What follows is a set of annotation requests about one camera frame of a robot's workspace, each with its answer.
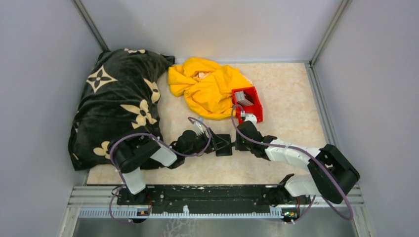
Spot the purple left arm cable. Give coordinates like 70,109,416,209
108,117,213,226

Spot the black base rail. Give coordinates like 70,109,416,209
117,185,311,214

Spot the red plastic bin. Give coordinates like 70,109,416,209
232,86,263,124

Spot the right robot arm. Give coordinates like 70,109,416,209
235,121,360,204

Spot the yellow jacket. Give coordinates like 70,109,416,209
168,57,253,120

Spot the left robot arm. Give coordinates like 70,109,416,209
108,128,232,204

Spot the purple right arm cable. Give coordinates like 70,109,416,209
230,104,355,222

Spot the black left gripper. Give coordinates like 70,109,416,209
184,127,230,158

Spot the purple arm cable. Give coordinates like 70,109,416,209
230,104,355,222
108,117,213,226

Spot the black floral blanket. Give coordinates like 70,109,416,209
68,48,175,171

